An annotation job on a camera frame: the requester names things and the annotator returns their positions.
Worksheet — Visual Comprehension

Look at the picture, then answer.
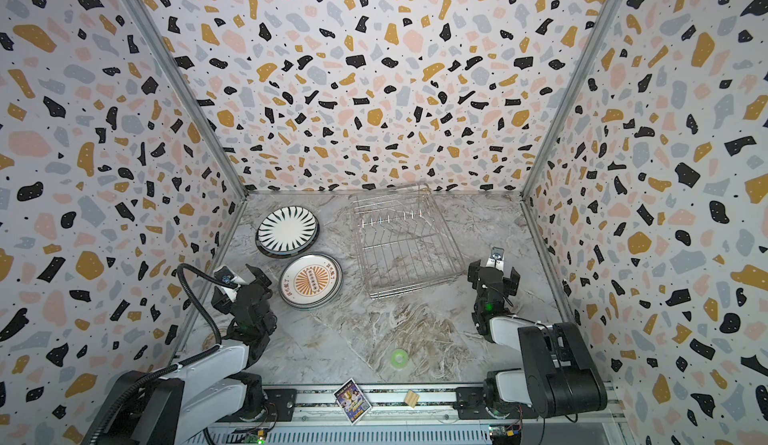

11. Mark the orange sunburst plate front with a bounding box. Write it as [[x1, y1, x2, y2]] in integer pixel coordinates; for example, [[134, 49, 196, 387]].
[[279, 253, 343, 310]]

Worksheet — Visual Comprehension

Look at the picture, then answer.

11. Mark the blue leaf pattern plate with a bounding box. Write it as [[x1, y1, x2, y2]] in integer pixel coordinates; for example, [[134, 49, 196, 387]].
[[256, 206, 319, 258]]

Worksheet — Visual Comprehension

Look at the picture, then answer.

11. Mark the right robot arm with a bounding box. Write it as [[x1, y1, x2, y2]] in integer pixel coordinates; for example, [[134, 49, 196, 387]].
[[467, 257, 608, 418]]

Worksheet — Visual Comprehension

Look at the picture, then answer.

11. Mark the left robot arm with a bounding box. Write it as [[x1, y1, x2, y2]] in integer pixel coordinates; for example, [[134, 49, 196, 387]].
[[83, 263, 279, 444]]

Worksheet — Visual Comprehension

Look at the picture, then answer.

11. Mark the small wooden block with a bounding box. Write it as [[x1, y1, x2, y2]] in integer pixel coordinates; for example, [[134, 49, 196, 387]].
[[403, 390, 420, 408]]

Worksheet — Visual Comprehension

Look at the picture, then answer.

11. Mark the colourful playing card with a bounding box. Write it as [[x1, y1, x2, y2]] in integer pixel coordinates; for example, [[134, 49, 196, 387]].
[[333, 379, 372, 424]]

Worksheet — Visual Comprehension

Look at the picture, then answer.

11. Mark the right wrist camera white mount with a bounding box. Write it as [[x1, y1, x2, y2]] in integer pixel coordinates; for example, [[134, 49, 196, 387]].
[[486, 246, 504, 272]]

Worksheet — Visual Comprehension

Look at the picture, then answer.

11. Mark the steel wire dish rack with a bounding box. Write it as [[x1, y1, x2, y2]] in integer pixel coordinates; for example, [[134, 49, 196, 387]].
[[351, 184, 464, 299]]

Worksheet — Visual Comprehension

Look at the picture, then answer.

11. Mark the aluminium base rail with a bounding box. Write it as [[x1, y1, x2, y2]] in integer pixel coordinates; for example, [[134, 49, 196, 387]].
[[183, 383, 634, 444]]

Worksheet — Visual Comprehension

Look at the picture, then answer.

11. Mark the aluminium corner post left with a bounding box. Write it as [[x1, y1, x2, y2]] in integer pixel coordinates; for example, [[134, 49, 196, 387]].
[[98, 0, 248, 200]]

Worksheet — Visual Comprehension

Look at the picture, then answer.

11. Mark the aluminium corner post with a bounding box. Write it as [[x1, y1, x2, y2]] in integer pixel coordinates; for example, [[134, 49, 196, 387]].
[[520, 0, 637, 200], [98, 0, 248, 200]]

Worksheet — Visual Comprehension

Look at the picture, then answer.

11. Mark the aluminium corner post right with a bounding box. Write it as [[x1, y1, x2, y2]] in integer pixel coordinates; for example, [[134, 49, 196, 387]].
[[520, 0, 637, 200]]

